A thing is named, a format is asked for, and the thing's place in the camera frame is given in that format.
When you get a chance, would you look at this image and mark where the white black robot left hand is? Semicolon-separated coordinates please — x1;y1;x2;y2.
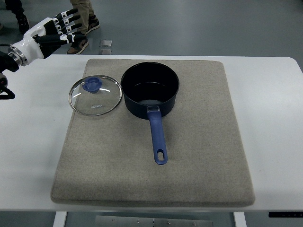
8;9;84;66

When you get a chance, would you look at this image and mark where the glass pot lid blue knob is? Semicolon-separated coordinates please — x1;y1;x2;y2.
68;75;123;116

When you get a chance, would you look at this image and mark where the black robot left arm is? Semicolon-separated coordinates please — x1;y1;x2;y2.
0;44;22;100

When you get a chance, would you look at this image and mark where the person in dark trousers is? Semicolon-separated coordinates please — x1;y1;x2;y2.
4;0;30;34

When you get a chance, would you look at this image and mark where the person in khaki trousers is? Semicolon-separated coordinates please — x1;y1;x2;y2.
67;0;100;54

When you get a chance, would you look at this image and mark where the metal floor plate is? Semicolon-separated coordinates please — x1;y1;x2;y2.
99;39;112;55

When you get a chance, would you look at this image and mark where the beige felt mat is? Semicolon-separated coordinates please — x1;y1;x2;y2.
50;60;255;207

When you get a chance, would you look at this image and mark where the white left table leg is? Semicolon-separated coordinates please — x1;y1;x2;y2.
53;211;68;227

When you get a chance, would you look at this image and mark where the white table leg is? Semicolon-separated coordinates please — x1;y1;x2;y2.
233;212;247;227
53;211;68;227

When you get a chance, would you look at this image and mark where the metal table crossbar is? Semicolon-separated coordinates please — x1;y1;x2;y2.
95;216;214;227

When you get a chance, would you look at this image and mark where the white right table leg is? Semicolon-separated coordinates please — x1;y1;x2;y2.
233;212;247;227

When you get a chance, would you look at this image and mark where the black table control panel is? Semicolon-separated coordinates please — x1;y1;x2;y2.
268;211;303;218

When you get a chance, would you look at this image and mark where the dark blue saucepan blue handle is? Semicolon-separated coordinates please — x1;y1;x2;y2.
121;62;179;165

